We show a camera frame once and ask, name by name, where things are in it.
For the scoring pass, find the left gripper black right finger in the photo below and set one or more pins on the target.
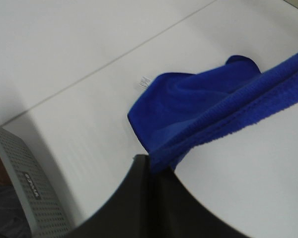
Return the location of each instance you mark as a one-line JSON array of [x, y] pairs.
[[180, 215]]

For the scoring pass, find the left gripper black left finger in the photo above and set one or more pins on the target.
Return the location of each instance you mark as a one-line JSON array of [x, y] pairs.
[[126, 213]]

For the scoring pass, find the blue microfibre towel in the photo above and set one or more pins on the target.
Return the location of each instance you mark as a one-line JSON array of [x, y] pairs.
[[179, 111]]

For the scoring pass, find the grey perforated plastic basket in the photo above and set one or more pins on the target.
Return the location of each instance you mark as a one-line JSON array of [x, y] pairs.
[[42, 208]]

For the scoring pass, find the grey cloth in basket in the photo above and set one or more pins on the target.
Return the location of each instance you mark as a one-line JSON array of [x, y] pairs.
[[13, 222]]

